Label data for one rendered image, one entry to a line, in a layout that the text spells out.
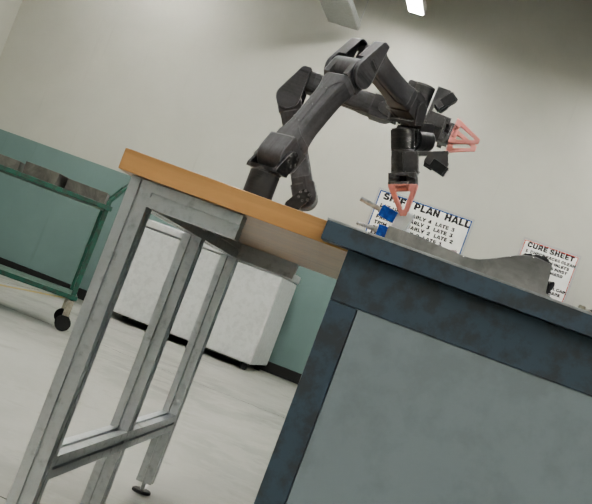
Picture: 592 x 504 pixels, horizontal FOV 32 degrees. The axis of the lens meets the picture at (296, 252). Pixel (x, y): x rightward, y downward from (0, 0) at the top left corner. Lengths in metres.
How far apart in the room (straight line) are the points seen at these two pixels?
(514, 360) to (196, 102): 8.68
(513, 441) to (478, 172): 8.05
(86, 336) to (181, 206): 0.28
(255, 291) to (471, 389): 7.23
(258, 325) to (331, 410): 7.16
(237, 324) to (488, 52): 3.48
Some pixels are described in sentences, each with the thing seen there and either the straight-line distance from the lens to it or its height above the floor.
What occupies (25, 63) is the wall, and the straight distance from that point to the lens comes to 11.02.
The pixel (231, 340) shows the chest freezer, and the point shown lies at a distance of 8.96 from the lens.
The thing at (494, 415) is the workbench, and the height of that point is 0.59.
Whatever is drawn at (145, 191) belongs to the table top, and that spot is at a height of 0.74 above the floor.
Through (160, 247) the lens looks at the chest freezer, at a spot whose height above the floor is 0.73.
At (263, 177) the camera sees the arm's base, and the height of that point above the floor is 0.86.
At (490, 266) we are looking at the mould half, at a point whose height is 0.88.
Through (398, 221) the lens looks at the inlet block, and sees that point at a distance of 2.43.
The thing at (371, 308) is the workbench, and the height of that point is 0.68.
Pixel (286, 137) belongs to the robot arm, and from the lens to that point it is 2.12.
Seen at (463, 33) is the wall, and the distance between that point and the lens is 10.09.
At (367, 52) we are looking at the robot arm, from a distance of 2.25.
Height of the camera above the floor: 0.63
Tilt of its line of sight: 3 degrees up
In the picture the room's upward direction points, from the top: 21 degrees clockwise
